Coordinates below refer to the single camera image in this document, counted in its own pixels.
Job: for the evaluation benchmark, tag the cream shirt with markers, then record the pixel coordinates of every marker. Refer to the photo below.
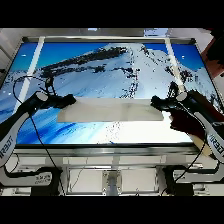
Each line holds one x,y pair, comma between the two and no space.
113,111

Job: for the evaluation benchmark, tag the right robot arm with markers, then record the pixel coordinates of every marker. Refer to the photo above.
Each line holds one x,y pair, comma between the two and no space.
208,126

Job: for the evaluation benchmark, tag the dark red garment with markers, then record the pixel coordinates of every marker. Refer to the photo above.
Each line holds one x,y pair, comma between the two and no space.
186,121

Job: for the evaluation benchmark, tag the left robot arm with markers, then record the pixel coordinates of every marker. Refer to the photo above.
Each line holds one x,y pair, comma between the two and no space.
16,116

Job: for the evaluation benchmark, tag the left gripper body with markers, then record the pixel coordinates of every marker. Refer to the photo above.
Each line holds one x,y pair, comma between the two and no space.
65,101

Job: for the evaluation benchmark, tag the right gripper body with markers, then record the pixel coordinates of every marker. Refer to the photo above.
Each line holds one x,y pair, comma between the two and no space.
161,102

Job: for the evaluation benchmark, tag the beige garment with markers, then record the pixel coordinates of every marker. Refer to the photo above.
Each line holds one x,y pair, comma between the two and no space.
201,146

